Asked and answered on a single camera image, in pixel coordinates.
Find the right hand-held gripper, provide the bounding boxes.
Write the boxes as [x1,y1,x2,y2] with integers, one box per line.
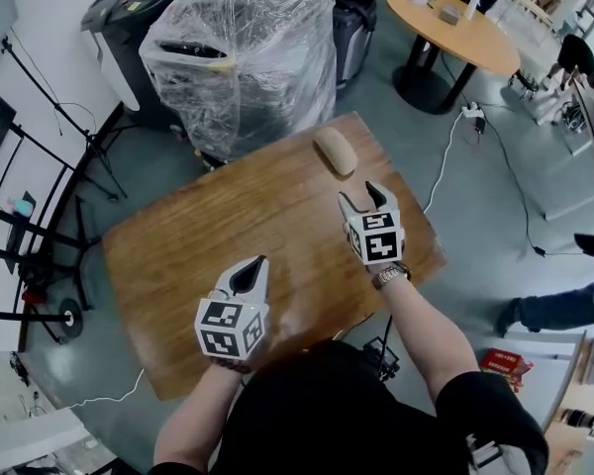
[337,180,408,267]

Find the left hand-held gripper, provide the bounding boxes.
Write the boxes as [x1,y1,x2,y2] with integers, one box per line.
[193,254,271,361]

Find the beige oblong item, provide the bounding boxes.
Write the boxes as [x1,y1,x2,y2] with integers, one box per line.
[313,126,358,178]

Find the person's right forearm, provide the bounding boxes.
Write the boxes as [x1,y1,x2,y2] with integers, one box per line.
[375,264,481,421]

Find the person's left forearm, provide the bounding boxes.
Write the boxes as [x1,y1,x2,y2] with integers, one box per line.
[152,361,251,470]

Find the metal wristwatch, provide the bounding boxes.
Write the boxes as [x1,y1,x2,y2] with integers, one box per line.
[371,261,413,292]

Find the person's black shirt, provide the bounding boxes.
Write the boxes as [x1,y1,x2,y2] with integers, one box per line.
[147,338,550,475]

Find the plastic-wrapped machine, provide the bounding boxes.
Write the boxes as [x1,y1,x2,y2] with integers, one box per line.
[138,0,339,161]

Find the red cardboard box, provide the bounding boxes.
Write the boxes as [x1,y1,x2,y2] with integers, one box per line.
[476,345,535,391]

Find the black tripod stand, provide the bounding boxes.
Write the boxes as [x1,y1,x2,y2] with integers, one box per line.
[0,36,129,203]

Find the black office printer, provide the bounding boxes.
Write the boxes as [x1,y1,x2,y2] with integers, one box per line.
[80,0,205,114]

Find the dark bead bracelet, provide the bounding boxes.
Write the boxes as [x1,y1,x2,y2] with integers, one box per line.
[208,356,253,376]

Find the white power cable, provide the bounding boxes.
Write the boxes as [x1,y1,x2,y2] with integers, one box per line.
[422,110,469,216]

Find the black floor cable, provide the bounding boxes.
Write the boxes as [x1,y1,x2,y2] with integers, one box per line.
[478,116,548,258]

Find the black device with cables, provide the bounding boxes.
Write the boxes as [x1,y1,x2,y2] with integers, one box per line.
[361,335,403,381]

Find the thin white floor cable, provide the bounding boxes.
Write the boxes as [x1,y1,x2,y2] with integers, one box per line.
[67,367,146,410]

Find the round wooden pedestal table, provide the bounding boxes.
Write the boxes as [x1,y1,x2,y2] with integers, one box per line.
[385,0,522,116]

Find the black metal cart frame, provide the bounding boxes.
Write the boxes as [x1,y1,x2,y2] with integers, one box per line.
[0,121,104,346]

